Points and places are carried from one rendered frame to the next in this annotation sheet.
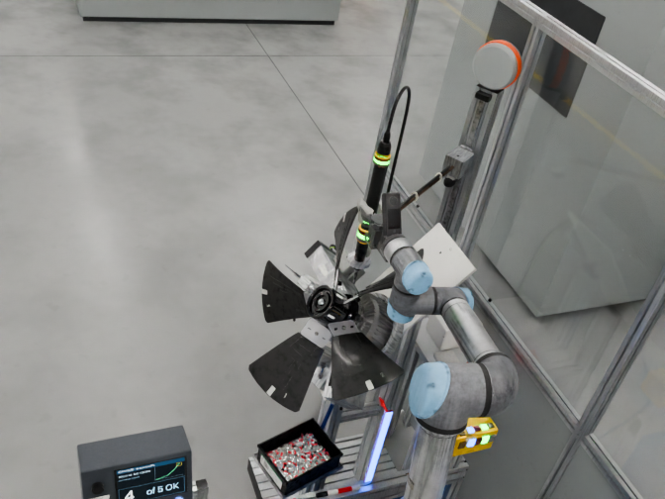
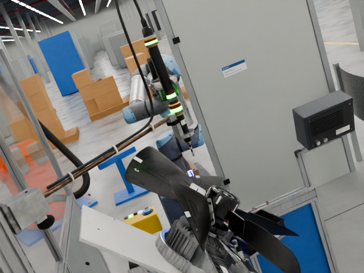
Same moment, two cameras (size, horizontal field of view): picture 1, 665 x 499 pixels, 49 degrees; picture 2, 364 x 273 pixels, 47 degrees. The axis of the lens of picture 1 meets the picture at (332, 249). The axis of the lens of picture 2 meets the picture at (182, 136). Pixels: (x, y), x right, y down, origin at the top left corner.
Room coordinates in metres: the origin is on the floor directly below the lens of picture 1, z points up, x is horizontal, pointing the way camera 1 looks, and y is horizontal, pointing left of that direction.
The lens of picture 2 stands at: (3.08, 0.43, 1.89)
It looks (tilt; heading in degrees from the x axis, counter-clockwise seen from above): 16 degrees down; 201
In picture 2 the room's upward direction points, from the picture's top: 21 degrees counter-clockwise
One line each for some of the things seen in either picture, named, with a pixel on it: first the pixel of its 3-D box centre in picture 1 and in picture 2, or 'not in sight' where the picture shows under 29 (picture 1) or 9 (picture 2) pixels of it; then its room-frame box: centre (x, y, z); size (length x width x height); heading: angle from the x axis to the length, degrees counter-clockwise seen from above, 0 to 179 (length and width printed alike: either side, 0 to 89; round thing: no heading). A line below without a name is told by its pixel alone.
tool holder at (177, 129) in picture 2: (363, 247); (179, 124); (1.73, -0.09, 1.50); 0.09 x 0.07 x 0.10; 152
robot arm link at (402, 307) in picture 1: (410, 300); (161, 104); (1.49, -0.22, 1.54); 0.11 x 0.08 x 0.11; 104
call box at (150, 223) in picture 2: (464, 433); (142, 225); (1.54, -0.51, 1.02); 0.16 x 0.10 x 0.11; 118
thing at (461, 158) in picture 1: (458, 161); (23, 208); (2.27, -0.37, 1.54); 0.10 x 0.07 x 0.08; 152
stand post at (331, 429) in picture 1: (325, 435); not in sight; (1.89, -0.11, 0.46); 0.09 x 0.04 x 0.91; 28
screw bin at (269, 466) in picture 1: (299, 455); (256, 232); (1.46, -0.02, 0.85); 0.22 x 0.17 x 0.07; 134
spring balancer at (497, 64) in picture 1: (497, 64); not in sight; (2.36, -0.42, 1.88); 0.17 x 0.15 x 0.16; 28
